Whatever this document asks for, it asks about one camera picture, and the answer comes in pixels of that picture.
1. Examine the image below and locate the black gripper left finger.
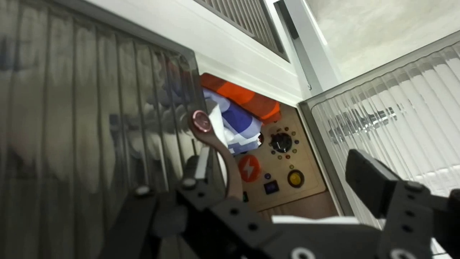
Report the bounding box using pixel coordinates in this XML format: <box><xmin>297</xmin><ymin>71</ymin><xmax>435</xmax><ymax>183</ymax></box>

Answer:
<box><xmin>97</xmin><ymin>178</ymin><xmax>275</xmax><ymax>259</ymax></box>

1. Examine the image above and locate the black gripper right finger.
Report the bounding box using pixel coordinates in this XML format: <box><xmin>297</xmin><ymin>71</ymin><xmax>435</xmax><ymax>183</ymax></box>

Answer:
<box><xmin>343</xmin><ymin>149</ymin><xmax>460</xmax><ymax>259</ymax></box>

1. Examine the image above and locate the white blue cloth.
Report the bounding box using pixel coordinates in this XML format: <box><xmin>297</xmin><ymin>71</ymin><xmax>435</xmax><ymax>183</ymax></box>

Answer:
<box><xmin>202</xmin><ymin>88</ymin><xmax>264</xmax><ymax>156</ymax></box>

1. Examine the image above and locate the wooden control panel board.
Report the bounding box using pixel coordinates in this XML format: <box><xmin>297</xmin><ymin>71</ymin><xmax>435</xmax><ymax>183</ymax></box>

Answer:
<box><xmin>237</xmin><ymin>103</ymin><xmax>339</xmax><ymax>221</ymax></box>

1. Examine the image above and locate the orange cloth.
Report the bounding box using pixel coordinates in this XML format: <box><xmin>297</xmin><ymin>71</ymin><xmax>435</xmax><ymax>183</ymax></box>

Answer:
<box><xmin>199</xmin><ymin>73</ymin><xmax>281</xmax><ymax>123</ymax></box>

